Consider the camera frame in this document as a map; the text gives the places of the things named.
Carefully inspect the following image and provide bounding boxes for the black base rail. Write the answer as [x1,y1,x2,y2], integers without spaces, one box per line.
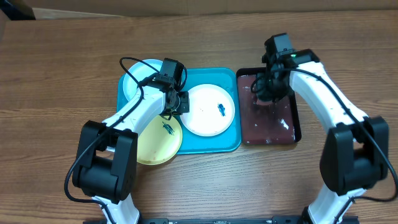
[83,215,360,224]

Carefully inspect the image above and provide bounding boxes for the light blue plate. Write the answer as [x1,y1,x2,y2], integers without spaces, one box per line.
[123,59,163,101]

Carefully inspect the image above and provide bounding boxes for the green sponge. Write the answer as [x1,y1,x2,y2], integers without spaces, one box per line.
[256,98,274,106]

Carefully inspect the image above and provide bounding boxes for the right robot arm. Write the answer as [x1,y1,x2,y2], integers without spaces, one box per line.
[251,33,397,223]

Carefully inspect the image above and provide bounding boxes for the teal plastic tray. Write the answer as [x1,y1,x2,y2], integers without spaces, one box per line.
[116,67,243,156]

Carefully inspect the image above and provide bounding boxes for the white plate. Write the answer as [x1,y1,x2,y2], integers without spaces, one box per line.
[180,84,236,137]

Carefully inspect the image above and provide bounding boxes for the black tray with red liquid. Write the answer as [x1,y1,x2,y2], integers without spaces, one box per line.
[236,67,302,146]

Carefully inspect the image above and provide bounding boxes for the yellow plate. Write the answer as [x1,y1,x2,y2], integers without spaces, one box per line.
[137,116,183,166]

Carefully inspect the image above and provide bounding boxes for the cardboard sheet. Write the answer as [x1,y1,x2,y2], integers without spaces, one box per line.
[25,0,397,16]

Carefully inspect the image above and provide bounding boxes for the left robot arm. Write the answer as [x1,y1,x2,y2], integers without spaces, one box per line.
[64,58,189,223]

